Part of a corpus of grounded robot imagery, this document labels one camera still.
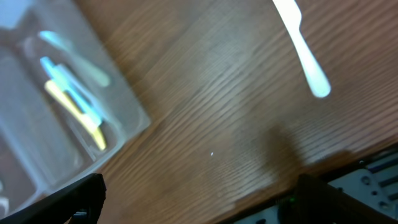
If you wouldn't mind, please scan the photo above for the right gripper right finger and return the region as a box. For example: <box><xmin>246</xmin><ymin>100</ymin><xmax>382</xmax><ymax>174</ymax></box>
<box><xmin>294</xmin><ymin>174</ymin><xmax>397</xmax><ymax>224</ymax></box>

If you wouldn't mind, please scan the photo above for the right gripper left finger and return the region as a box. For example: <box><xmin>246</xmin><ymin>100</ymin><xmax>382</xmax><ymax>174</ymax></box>
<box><xmin>1</xmin><ymin>173</ymin><xmax>106</xmax><ymax>224</ymax></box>

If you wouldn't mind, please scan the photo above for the cream plastic knife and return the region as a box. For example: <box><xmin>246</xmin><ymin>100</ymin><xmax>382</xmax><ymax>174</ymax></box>
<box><xmin>44</xmin><ymin>80</ymin><xmax>106</xmax><ymax>151</ymax></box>

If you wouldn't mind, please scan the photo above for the pale blue plastic knife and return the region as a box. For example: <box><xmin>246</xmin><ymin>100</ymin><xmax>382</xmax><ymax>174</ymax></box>
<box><xmin>38</xmin><ymin>30</ymin><xmax>111</xmax><ymax>87</ymax></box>

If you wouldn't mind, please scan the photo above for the light blue plastic knife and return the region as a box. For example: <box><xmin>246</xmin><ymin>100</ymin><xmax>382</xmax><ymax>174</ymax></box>
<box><xmin>40</xmin><ymin>57</ymin><xmax>103</xmax><ymax>126</ymax></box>

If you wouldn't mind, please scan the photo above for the grey blue plastic knife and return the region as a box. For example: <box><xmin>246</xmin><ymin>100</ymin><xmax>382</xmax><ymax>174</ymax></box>
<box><xmin>272</xmin><ymin>0</ymin><xmax>331</xmax><ymax>98</ymax></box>

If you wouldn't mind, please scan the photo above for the white plastic knife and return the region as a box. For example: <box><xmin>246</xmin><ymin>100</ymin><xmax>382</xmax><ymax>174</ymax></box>
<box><xmin>55</xmin><ymin>64</ymin><xmax>105</xmax><ymax>124</ymax></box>

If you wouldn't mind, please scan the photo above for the right clear plastic container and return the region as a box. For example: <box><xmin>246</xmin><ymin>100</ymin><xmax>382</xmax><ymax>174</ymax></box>
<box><xmin>1</xmin><ymin>1</ymin><xmax>150</xmax><ymax>218</ymax></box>

